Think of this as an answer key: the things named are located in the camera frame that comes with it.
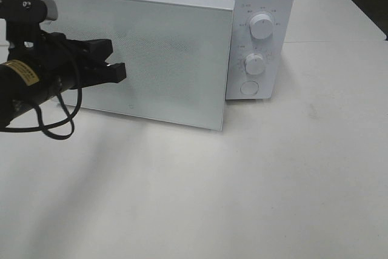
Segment white microwave door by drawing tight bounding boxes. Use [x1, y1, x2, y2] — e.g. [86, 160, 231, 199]
[42, 0, 235, 130]

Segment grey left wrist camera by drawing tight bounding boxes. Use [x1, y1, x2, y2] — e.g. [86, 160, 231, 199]
[1, 0, 58, 24]

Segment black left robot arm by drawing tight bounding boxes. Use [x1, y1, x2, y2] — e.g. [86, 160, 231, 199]
[1, 21, 127, 140]

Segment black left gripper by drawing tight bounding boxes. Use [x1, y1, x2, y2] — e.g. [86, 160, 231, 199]
[5, 21, 126, 91]

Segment upper white power knob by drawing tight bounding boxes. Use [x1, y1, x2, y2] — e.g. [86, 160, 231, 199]
[249, 12, 274, 39]

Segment round white door button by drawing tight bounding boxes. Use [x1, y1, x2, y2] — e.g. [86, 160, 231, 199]
[240, 81, 259, 96]

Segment lower white timer knob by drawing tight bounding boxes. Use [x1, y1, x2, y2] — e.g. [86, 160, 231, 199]
[244, 53, 266, 75]

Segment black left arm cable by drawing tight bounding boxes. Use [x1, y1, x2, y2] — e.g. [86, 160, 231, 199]
[1, 33, 83, 140]

